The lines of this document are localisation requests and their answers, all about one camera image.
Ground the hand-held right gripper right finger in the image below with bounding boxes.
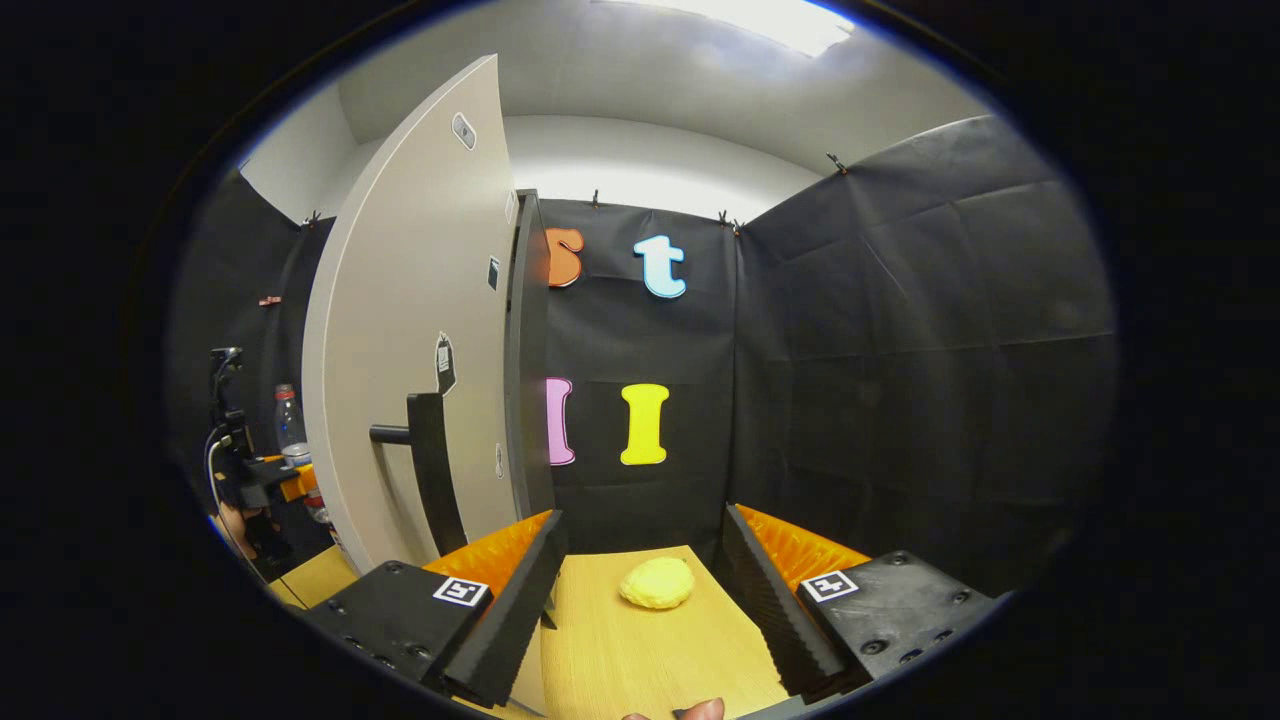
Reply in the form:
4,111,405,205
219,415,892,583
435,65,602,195
720,502,1003,703

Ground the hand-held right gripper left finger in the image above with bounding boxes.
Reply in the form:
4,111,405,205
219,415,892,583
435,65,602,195
300,509,570,710

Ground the clear plastic bottle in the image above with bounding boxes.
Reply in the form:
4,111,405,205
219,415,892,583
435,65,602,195
273,383,334,528

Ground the black door handle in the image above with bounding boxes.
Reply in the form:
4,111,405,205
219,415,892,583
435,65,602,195
370,393,470,559

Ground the beige cabinet door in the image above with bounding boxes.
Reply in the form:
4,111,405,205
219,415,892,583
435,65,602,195
302,55,522,578

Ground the yellow foam lump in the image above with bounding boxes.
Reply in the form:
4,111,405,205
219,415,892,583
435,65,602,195
618,557,696,611

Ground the black backdrop cloth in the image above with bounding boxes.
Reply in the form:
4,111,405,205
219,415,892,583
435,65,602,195
165,115,1119,601

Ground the ceiling light panel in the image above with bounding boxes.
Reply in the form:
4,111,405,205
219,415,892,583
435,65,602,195
600,0,857,59

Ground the grey cable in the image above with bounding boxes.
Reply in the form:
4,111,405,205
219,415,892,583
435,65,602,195
203,424,253,563

